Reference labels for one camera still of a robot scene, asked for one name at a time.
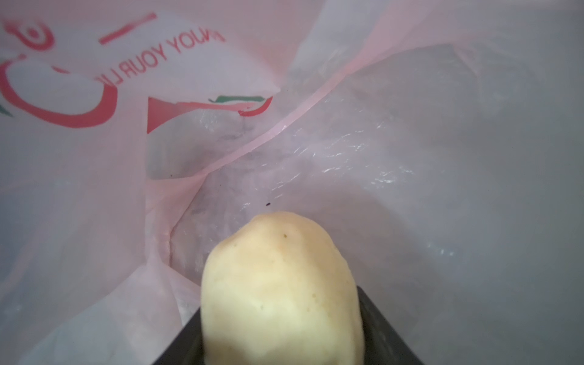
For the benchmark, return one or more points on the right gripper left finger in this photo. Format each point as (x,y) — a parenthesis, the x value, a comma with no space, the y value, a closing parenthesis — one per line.
(187,347)

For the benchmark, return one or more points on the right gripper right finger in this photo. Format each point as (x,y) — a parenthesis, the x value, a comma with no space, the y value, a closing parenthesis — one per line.
(383,345)

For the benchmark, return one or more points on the pale yellow pear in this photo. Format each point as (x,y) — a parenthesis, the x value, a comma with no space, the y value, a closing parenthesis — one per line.
(278,291)

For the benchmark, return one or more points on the pink plastic bag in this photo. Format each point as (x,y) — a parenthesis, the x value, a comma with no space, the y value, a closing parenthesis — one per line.
(438,143)

